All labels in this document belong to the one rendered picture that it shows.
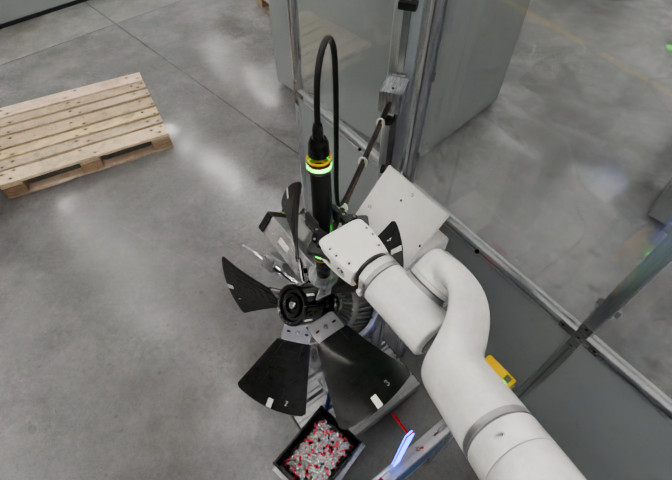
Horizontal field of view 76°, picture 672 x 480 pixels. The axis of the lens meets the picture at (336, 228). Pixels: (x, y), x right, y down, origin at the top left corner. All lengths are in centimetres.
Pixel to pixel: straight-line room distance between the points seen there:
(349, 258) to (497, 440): 38
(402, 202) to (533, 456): 96
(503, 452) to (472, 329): 17
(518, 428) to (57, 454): 240
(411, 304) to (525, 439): 27
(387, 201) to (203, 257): 179
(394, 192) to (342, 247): 62
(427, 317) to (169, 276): 238
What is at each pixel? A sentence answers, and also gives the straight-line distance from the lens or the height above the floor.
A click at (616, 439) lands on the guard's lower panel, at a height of 68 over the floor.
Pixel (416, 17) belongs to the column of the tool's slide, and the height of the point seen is 174.
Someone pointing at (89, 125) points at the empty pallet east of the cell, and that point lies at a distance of 407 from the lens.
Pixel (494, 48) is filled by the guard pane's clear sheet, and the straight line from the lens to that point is 136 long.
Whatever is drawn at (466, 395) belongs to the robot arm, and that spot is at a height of 179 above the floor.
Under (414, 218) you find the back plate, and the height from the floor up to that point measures 131.
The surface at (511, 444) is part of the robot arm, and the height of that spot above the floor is 182.
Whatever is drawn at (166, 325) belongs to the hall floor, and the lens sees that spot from 275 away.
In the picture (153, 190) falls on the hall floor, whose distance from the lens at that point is 347.
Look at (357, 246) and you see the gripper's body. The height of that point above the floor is 168.
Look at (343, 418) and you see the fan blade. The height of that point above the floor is 115.
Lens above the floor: 230
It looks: 51 degrees down
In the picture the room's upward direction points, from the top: straight up
